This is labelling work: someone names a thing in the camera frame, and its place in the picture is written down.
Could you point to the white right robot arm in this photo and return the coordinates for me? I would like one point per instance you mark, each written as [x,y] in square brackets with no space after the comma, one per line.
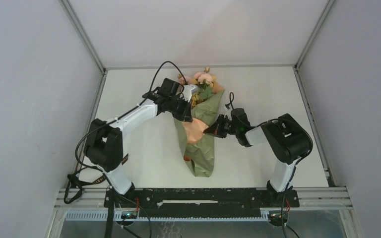
[289,142]

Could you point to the black mounting base rail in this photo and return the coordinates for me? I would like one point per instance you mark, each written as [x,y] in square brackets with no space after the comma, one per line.
[184,203]

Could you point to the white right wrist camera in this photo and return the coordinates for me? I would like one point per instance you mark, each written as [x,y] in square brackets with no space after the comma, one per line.
[228,114]

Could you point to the pink fake flower stem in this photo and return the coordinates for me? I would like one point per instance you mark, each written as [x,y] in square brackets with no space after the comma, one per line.
[185,80]
[204,78]

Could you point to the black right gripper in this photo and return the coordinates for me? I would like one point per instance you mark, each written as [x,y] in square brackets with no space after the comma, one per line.
[216,129]

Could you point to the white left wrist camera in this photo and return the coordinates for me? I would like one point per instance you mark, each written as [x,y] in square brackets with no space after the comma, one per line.
[188,91]

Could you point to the yellow fake flower stem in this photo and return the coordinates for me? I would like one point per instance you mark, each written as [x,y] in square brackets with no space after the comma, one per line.
[203,94]

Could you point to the orange green wrapping paper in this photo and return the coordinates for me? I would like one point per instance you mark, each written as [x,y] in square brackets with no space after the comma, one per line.
[197,148]

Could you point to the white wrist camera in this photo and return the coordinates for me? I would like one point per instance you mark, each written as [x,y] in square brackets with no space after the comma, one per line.
[228,114]
[188,91]

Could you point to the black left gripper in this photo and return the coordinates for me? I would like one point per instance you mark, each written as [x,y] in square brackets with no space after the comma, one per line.
[186,115]

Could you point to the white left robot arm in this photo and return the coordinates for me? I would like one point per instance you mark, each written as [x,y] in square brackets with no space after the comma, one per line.
[104,141]

